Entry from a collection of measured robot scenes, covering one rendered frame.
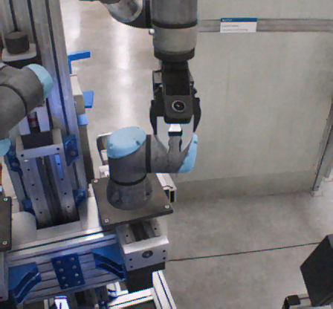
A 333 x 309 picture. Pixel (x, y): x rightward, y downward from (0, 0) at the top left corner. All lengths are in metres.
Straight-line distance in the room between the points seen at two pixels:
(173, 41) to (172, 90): 0.08
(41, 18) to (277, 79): 1.55
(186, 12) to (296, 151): 2.10
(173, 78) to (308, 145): 2.07
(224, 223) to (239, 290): 0.52
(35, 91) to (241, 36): 1.51
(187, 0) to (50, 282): 1.05
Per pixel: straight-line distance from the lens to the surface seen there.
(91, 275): 1.34
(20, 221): 1.32
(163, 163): 1.04
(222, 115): 2.25
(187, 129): 0.69
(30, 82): 0.71
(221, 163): 2.46
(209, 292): 2.20
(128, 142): 1.02
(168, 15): 0.59
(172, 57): 0.61
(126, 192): 1.11
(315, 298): 0.95
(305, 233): 2.61
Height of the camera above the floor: 1.85
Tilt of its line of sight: 35 degrees down
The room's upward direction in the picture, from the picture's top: straight up
